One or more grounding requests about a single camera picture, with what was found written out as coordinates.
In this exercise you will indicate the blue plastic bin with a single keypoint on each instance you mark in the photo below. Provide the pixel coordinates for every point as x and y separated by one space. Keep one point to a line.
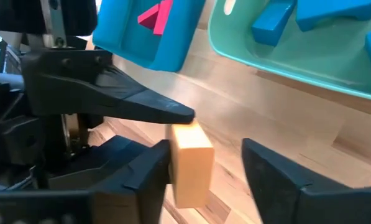
123 31

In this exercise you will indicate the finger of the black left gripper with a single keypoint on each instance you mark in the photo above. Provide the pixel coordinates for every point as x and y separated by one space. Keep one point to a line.
110 158
95 90

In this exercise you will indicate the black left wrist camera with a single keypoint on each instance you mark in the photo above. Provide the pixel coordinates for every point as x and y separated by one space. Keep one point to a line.
17 15

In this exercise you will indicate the blue rectangular block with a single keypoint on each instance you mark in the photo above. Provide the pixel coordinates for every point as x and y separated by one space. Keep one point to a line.
272 25

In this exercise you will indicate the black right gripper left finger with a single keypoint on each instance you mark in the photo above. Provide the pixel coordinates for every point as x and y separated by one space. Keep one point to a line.
141 186

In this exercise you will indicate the teal plastic bin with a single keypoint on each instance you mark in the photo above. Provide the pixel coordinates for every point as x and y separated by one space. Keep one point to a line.
312 62

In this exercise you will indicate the blue arch block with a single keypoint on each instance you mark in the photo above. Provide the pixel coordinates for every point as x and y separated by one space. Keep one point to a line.
328 7

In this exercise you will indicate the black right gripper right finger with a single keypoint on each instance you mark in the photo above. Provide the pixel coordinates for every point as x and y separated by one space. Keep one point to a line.
297 199

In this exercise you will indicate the orange rectangular block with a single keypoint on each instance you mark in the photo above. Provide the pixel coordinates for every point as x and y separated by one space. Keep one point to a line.
191 161

